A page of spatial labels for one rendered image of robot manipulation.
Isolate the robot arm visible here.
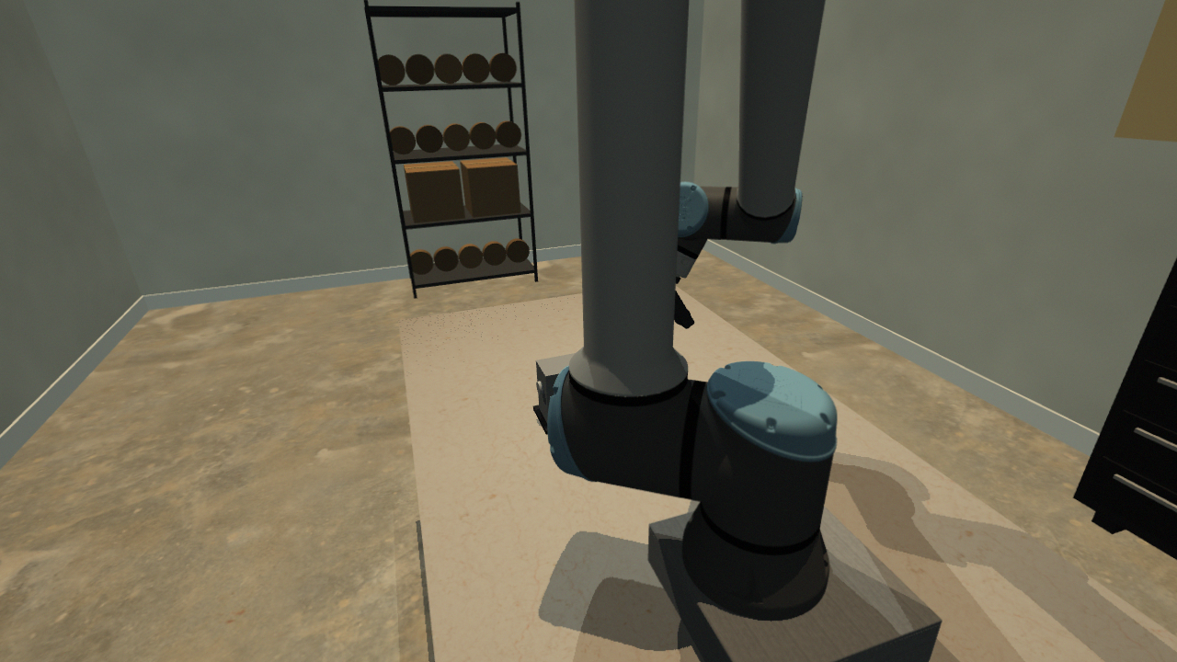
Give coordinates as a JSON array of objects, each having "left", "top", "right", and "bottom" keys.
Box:
[{"left": 547, "top": 0, "right": 838, "bottom": 621}]

